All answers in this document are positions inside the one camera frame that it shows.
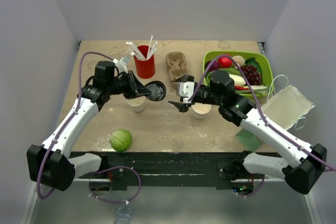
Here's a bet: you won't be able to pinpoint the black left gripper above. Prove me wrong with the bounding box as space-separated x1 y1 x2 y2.
107 70 151 100

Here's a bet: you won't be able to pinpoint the white paper coffee cup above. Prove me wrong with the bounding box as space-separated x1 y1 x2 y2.
126 97 146 113
191 103 212 120

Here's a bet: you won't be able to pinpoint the black plastic cup lid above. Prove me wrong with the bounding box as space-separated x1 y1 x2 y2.
145 81 166 102

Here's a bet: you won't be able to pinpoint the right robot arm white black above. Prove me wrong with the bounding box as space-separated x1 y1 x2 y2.
171 70 327 195

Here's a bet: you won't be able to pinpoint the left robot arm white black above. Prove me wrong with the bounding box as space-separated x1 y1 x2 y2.
27 61 153 191

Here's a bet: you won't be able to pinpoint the red ribbed cup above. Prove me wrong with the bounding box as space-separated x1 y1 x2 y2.
133 56 155 79

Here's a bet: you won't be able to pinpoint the stack of cardboard carriers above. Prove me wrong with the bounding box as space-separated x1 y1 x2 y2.
166 51 188 89

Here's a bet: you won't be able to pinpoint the white wrapped straw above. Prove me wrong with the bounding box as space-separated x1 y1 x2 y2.
148 41 158 58
126 41 146 61
146 35 153 60

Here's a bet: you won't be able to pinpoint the red apple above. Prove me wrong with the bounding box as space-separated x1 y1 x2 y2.
217 56 233 68

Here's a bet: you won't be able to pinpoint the green pepper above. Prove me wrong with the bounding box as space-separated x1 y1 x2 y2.
219 68 241 76

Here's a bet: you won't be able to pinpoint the green cabbage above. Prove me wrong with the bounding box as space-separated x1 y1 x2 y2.
109 129 133 152

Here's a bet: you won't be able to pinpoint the white radish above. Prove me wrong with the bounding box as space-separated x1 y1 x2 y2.
229 74 246 87

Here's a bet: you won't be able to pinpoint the white mushroom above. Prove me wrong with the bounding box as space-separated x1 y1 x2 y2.
233 55 245 67

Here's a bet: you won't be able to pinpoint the dark red grapes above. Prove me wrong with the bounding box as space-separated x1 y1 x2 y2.
241 65 262 86

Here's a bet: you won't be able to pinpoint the dark green leafy vegetable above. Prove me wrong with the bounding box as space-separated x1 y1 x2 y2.
245 58 262 74

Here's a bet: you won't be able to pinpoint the green plastic bin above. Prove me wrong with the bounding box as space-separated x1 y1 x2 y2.
202 50 273 100

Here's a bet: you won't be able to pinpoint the green paper bag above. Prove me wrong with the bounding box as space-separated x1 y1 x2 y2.
235 129 264 152

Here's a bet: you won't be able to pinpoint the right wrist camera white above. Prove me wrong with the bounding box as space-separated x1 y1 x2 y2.
177 81 197 104

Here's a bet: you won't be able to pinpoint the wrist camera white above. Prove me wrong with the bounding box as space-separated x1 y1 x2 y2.
112 56 131 73
177 81 197 104

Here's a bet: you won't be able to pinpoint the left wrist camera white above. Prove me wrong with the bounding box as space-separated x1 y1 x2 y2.
112 56 131 73

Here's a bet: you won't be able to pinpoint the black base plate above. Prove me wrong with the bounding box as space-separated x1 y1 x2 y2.
81 152 251 190

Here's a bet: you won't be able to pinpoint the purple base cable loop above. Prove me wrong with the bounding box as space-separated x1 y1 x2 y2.
88 166 142 204

